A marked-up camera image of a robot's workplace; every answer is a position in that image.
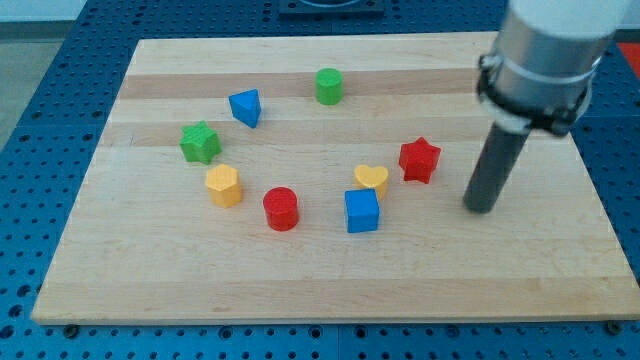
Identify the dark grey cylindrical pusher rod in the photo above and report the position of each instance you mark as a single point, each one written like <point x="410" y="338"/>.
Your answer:
<point x="499" y="154"/>

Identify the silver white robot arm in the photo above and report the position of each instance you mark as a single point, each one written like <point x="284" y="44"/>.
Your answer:
<point x="537" y="76"/>

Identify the yellow heart block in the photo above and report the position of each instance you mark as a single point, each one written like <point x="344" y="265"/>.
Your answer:
<point x="376" y="178"/>

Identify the blue cube block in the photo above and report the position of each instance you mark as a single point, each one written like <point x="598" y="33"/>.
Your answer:
<point x="362" y="210"/>

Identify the red star block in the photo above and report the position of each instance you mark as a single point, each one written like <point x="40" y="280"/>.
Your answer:
<point x="419" y="160"/>

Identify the green cylinder block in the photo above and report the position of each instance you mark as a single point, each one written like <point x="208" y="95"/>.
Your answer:
<point x="329" y="86"/>

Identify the wooden board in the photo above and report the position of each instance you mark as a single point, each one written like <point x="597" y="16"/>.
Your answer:
<point x="145" y="245"/>

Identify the red cylinder block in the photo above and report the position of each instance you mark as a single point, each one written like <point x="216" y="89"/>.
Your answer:
<point x="281" y="208"/>

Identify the blue triangle block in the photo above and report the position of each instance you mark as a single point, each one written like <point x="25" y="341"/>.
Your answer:
<point x="246" y="107"/>

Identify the yellow hexagon block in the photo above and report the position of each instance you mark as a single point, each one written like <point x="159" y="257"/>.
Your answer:
<point x="224" y="186"/>

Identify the green star block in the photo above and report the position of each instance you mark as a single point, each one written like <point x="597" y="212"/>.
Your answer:
<point x="200" y="143"/>

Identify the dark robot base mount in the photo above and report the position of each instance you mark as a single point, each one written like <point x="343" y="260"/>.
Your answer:
<point x="293" y="9"/>

